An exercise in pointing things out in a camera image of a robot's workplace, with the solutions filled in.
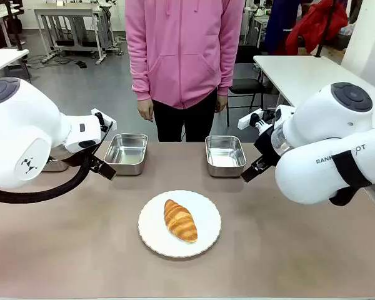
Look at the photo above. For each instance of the white table with black stand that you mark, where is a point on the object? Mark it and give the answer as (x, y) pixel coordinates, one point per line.
(3, 59)

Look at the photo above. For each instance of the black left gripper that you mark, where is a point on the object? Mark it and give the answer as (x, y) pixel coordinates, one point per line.
(93, 163)

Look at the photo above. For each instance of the golden croissant bread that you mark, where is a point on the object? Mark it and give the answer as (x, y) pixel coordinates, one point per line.
(179, 220)

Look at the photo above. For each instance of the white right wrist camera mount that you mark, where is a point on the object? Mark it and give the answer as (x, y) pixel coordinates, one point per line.
(248, 119)

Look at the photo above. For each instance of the person's right forearm pink sleeve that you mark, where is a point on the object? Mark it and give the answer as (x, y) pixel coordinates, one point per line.
(139, 62)

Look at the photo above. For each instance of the white scalloped plate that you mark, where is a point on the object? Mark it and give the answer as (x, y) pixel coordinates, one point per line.
(153, 231)

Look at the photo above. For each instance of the black pole stand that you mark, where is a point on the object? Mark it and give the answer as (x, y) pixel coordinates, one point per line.
(325, 28)

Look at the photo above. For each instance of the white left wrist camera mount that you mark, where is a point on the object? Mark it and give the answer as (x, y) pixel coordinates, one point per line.
(103, 118)

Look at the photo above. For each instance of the white floor power strip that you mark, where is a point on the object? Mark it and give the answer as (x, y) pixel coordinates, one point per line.
(48, 57)

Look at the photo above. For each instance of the black floor pedal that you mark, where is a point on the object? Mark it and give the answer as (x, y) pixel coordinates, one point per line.
(81, 64)

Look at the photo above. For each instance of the blue garment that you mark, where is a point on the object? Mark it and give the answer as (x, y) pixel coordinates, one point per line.
(278, 22)

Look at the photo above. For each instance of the white background workbench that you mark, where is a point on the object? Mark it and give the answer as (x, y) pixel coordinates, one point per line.
(72, 18)

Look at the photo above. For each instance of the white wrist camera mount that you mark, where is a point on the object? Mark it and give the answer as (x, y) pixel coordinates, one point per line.
(103, 118)
(248, 119)

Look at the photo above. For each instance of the person's right hand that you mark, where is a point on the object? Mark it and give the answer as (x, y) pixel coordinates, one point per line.
(145, 109)

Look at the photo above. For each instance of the steel rectangular container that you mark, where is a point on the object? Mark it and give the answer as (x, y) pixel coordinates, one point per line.
(225, 154)
(54, 165)
(126, 153)

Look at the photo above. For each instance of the person's left hand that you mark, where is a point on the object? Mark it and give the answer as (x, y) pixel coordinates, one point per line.
(220, 103)

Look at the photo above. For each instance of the white side table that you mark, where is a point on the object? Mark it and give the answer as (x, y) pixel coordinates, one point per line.
(300, 75)

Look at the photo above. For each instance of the red jacket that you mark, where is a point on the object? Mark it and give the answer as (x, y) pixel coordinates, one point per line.
(315, 22)

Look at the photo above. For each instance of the person in pink hoodie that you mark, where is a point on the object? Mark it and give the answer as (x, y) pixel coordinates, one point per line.
(181, 47)

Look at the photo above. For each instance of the black chair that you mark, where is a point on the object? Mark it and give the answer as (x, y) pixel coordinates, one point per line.
(245, 84)

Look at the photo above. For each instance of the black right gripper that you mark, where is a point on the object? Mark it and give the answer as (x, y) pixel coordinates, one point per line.
(267, 147)

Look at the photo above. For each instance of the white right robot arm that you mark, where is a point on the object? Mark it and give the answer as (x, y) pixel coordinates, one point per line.
(325, 125)

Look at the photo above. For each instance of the person's left forearm pink sleeve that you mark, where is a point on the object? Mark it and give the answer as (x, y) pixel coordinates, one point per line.
(229, 56)

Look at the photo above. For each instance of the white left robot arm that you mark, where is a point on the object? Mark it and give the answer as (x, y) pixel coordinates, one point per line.
(25, 125)

